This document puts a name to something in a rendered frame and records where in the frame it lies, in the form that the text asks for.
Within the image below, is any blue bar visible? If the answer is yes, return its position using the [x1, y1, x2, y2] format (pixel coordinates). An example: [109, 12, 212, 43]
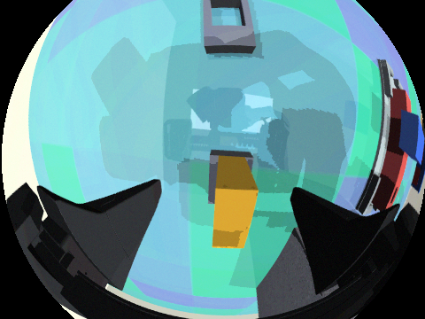
[399, 110, 425, 163]

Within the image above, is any grey rectangular frame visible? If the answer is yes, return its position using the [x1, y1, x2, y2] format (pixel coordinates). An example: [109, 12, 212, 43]
[203, 0, 256, 54]

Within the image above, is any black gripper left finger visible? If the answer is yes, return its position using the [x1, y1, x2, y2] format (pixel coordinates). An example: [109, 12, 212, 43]
[36, 178, 162, 291]

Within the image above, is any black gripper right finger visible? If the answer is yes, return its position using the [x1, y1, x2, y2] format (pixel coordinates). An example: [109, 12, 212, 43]
[290, 187, 400, 295]

